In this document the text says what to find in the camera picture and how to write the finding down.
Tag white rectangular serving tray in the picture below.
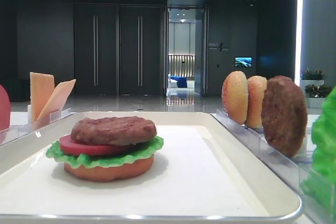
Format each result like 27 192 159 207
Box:
1 112 303 223

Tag clear acrylic rack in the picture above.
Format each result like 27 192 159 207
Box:
1 108 72 145
216 109 335 210

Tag upright brown meat patty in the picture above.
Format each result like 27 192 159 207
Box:
261 76 308 157

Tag green lettuce leaf on burger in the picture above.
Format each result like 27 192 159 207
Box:
46 136 164 168

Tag sesame bread bun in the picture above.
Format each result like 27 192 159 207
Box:
222 71 248 125
245 76 267 129

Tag red tomato slice on burger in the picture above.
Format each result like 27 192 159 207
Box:
59 135 139 156

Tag bottom bread bun slice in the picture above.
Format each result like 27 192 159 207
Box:
64 155 154 183

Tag small wall display screen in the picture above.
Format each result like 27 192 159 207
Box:
235 57 252 67

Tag sesame bread bun near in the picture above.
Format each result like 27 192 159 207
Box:
245 76 267 129

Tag clear acrylic rack right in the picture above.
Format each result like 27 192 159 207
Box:
216 109 335 210

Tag leaning orange cheese slice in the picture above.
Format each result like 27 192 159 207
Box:
37 79 76 120

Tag brown meat patty on burger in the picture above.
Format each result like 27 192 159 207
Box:
71 116 157 146

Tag green lettuce in rack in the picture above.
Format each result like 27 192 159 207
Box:
302 90 335 208

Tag potted plants in white planter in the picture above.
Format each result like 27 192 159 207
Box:
300 68 332 109

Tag red tomato slice in rack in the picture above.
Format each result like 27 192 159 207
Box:
0 86 11 131

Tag dark double door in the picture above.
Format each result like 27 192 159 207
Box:
74 4 163 95

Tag sesame bread bun far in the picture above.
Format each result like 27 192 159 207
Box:
222 71 248 125

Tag upright orange cheese slice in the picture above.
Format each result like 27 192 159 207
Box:
29 72 55 122

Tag clear acrylic rack left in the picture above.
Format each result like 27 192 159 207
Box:
1 108 72 145

